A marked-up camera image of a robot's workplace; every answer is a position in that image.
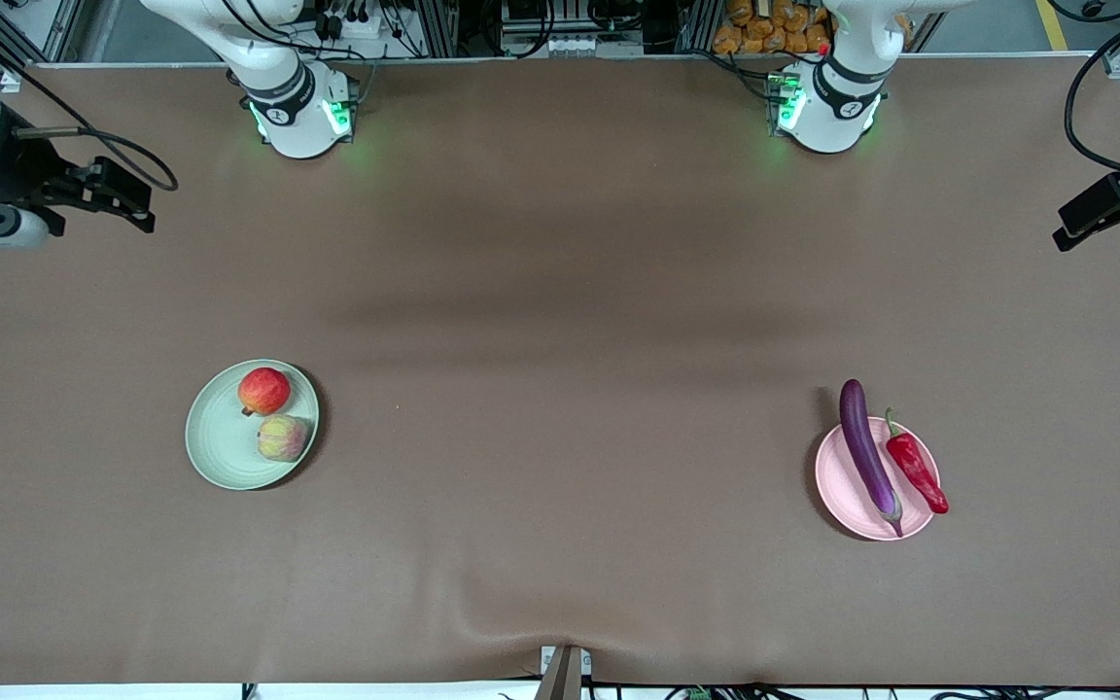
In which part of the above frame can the red apple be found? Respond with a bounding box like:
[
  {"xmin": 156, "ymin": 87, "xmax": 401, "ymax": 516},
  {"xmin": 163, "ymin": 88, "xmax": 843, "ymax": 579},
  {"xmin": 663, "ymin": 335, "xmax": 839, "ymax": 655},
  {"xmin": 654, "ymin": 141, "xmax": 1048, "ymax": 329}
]
[{"xmin": 237, "ymin": 367, "xmax": 293, "ymax": 417}]

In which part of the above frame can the yellow-pink peach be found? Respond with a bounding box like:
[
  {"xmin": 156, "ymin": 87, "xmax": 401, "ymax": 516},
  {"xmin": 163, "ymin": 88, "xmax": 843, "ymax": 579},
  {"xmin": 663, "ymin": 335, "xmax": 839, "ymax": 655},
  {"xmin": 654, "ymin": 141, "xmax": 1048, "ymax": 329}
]
[{"xmin": 257, "ymin": 415, "xmax": 311, "ymax": 463}]

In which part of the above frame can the red chili pepper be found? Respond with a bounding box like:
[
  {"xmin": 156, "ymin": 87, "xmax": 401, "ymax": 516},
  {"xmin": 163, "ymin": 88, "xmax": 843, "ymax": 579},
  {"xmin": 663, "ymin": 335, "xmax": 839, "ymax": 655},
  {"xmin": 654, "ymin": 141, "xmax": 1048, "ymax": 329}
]
[{"xmin": 884, "ymin": 407, "xmax": 951, "ymax": 515}]

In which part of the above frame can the purple eggplant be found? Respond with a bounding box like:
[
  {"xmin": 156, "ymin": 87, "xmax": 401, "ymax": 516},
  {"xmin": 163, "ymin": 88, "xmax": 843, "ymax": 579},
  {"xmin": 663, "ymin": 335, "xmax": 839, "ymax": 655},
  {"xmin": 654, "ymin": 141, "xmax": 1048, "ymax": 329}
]
[{"xmin": 838, "ymin": 378, "xmax": 906, "ymax": 539}]

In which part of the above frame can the pale green round plate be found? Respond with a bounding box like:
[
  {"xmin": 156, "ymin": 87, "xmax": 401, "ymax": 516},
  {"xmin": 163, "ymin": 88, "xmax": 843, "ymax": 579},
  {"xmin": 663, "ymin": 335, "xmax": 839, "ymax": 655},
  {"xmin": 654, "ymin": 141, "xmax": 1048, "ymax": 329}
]
[{"xmin": 185, "ymin": 359, "xmax": 321, "ymax": 491}]

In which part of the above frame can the white power strip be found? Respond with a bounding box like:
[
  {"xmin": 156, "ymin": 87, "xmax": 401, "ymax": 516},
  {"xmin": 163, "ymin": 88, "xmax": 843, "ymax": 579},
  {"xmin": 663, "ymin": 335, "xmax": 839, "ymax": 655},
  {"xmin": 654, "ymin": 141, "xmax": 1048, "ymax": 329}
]
[{"xmin": 312, "ymin": 5, "xmax": 396, "ymax": 52}]

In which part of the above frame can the pink round plate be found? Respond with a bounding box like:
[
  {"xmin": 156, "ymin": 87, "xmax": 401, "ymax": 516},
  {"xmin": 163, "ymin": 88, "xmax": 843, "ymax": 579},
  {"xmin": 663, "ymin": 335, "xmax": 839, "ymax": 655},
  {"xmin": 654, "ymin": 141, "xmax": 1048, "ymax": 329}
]
[{"xmin": 814, "ymin": 416, "xmax": 941, "ymax": 543}]

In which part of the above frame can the orange lumpy items pile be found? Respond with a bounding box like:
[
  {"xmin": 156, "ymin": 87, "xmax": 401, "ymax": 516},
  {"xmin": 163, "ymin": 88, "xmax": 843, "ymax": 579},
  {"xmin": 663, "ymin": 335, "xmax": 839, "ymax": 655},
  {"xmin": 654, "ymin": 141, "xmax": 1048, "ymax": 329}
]
[{"xmin": 713, "ymin": 0, "xmax": 838, "ymax": 56}]

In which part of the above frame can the grey electronics box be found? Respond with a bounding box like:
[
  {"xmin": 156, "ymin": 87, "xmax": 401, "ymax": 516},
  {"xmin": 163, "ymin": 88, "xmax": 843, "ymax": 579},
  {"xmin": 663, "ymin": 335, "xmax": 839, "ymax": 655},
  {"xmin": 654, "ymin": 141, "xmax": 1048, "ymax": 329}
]
[{"xmin": 500, "ymin": 0, "xmax": 647, "ymax": 57}]

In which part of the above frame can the brown table cloth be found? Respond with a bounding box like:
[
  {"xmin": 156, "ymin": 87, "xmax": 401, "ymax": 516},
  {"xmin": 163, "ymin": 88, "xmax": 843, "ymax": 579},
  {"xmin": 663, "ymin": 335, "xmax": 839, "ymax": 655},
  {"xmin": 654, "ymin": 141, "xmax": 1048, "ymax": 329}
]
[{"xmin": 0, "ymin": 56, "xmax": 1120, "ymax": 686}]

